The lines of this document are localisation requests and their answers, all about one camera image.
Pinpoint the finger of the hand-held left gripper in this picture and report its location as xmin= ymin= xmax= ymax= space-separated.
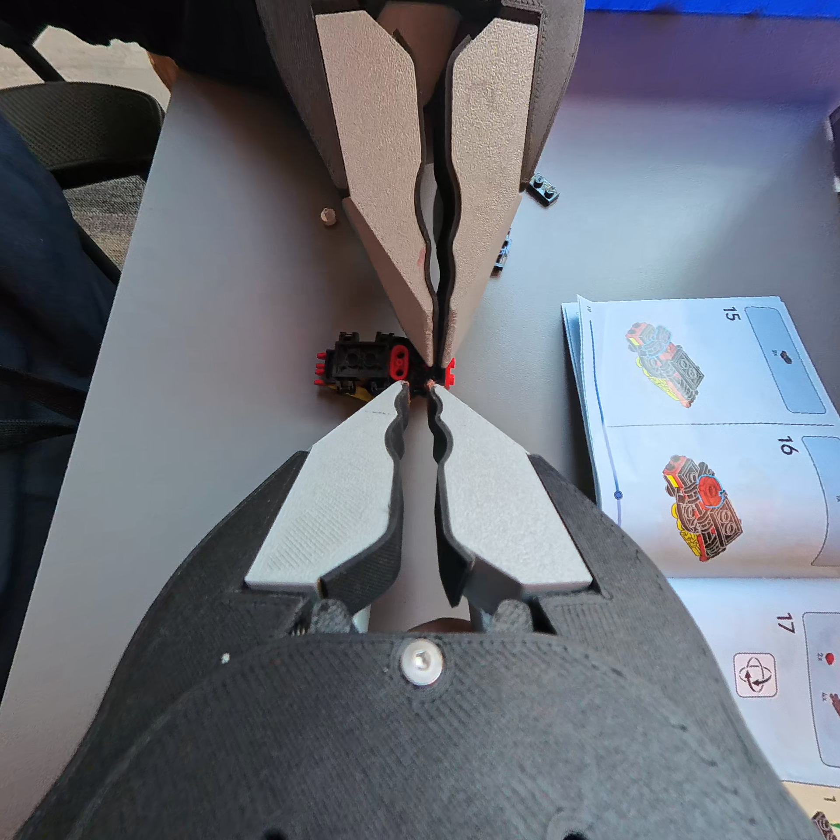
xmin=314 ymin=9 xmax=439 ymax=367
xmin=436 ymin=17 xmax=542 ymax=367

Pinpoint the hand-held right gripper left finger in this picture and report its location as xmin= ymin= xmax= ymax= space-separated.
xmin=244 ymin=381 xmax=411 ymax=616

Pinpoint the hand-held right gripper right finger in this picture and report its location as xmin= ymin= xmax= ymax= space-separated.
xmin=428 ymin=385 xmax=595 ymax=631

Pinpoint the black red yellow lego model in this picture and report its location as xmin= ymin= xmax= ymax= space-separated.
xmin=314 ymin=331 xmax=457 ymax=401

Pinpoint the person's left forearm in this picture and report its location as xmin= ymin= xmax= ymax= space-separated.
xmin=0 ymin=0 xmax=277 ymax=86

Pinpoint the lego instruction booklet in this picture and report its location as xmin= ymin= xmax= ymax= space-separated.
xmin=562 ymin=295 xmax=840 ymax=840

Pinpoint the blue plastic bin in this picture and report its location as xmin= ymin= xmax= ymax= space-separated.
xmin=584 ymin=0 xmax=840 ymax=17

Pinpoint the black office chair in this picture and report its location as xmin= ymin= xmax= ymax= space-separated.
xmin=0 ymin=20 xmax=165 ymax=270

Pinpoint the person's dark trouser leg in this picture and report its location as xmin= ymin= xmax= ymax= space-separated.
xmin=0 ymin=112 xmax=119 ymax=697

